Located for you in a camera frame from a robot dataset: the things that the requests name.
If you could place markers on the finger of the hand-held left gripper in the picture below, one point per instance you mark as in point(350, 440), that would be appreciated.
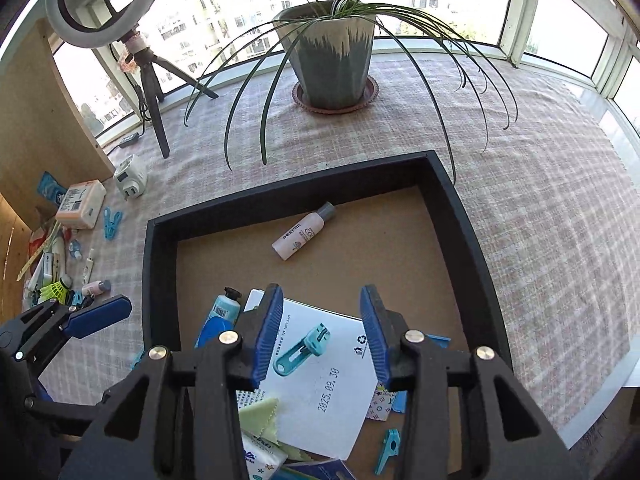
point(97, 316)
point(65, 410)

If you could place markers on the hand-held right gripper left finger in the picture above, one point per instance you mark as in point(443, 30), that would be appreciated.
point(267, 335)

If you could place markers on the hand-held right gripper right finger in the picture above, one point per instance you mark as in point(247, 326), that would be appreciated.
point(375, 335)

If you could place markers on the teal plastic clip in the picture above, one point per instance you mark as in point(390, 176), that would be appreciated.
point(300, 352)

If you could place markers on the teal cream tube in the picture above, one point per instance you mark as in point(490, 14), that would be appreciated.
point(220, 317)

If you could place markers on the patterned small sachet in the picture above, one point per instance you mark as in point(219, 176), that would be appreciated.
point(380, 405)

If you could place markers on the large white box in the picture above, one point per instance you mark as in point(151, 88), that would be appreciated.
point(325, 385)

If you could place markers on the light green cloth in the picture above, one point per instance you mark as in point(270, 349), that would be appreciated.
point(265, 420)

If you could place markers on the white pink lotion bottle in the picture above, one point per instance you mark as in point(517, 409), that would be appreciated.
point(302, 232)

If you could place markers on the orange tissue pack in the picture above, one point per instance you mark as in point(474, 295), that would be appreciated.
point(80, 205)

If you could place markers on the teal clothes peg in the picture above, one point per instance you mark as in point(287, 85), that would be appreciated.
point(387, 450)

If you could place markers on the black tray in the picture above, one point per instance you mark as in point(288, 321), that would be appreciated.
point(465, 260)

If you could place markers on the white blue tissue pack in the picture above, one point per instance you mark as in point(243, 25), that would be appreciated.
point(260, 455)

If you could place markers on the dark blue card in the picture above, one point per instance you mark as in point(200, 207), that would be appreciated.
point(320, 471)

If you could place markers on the small pink bottle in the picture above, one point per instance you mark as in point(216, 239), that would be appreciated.
point(95, 287)

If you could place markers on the small white stick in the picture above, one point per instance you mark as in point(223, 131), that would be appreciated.
point(87, 267)

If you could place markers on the yellow green shuttlecock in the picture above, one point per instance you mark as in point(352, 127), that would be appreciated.
point(55, 290)

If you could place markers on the white tube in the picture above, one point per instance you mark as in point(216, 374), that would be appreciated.
point(59, 257)

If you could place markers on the red packet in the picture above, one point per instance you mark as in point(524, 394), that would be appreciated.
point(37, 245)

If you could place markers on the blue plastic clip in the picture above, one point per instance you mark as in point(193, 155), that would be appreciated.
point(112, 222)

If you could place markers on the wooden side panel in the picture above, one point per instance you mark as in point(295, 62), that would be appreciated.
point(10, 260)

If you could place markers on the blue wet wipes packet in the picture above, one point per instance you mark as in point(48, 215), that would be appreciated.
point(50, 189)

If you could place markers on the white plug adapter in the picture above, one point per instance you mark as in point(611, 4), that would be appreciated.
point(130, 177)

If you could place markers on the wooden back board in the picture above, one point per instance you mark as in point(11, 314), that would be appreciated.
point(40, 110)

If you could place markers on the black tripod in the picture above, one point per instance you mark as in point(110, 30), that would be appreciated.
point(152, 85)

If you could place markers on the brown plant saucer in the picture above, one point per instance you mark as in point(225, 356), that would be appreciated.
point(367, 97)

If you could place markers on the potted spider plant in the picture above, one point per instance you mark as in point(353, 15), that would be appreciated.
point(325, 60)

